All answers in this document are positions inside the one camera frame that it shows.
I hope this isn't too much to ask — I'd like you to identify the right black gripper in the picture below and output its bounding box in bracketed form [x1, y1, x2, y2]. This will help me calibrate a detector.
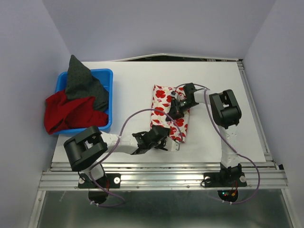
[166, 99, 199, 122]

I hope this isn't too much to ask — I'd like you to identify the white red poppy skirt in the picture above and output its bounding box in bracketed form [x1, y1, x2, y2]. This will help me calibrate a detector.
[150, 85, 190, 143]

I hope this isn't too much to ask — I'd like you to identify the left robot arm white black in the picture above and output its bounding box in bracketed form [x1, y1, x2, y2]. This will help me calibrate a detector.
[64, 126, 178, 187]

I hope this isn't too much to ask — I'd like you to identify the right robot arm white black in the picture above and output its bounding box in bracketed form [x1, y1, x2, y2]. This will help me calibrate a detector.
[166, 83, 242, 185]

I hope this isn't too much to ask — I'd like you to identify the dark grey dotted skirt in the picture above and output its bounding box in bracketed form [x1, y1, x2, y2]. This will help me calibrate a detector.
[65, 55, 109, 112]

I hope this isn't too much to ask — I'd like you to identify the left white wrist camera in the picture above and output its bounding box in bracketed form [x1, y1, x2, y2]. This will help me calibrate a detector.
[164, 138, 180, 152]

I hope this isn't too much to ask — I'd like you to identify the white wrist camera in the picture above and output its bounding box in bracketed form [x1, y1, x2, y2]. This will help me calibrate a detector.
[164, 138, 180, 152]
[171, 90, 184, 101]

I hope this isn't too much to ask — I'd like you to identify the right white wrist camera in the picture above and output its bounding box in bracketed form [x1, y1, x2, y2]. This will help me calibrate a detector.
[171, 90, 184, 101]

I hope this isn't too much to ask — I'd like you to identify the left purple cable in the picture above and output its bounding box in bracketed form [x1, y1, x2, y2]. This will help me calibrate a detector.
[89, 108, 185, 208]

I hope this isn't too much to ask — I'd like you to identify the purple cable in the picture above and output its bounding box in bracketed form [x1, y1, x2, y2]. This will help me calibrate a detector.
[175, 83, 260, 206]
[89, 108, 185, 208]

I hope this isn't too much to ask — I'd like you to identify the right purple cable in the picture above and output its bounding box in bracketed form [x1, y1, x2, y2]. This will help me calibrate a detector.
[175, 83, 260, 206]

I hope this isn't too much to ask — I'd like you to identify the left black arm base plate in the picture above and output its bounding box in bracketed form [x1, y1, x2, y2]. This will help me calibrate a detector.
[78, 173, 121, 189]

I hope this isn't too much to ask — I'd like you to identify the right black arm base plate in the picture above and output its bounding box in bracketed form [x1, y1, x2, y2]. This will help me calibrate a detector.
[200, 172, 247, 188]

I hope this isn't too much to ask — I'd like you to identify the aluminium frame rail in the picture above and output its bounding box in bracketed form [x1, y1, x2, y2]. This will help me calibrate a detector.
[28, 152, 299, 228]

